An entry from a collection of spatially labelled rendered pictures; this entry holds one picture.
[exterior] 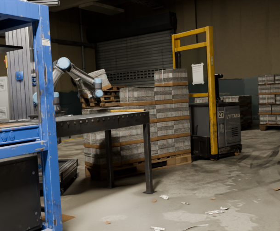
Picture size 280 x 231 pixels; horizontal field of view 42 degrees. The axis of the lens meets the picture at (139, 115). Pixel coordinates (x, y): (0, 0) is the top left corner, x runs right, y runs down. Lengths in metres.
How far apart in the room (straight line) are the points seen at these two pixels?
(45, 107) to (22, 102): 1.73
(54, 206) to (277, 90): 7.03
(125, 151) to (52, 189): 2.08
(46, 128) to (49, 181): 0.34
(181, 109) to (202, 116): 0.56
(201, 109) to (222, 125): 0.39
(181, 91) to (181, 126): 0.47
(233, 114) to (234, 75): 5.43
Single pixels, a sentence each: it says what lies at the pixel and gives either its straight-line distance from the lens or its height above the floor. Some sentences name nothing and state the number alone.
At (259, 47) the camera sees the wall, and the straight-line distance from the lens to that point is 10.68.
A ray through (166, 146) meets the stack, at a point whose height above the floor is 0.28.
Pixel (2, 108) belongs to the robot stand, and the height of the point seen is 0.90.
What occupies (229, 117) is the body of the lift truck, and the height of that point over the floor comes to 0.57.
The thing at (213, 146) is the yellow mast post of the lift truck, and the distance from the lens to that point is 5.13.
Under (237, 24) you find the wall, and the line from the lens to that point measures 10.97.
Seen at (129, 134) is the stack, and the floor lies 0.50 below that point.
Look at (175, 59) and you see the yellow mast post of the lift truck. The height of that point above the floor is 1.47.
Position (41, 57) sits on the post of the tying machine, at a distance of 2.38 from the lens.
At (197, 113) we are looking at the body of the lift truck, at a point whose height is 0.65.
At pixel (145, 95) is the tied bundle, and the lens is 4.55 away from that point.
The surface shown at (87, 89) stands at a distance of 4.00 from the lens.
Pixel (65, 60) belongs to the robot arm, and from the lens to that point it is 3.68.
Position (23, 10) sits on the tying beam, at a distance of 2.35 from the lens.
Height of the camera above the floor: 0.95
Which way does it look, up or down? 3 degrees down
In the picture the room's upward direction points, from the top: 3 degrees counter-clockwise
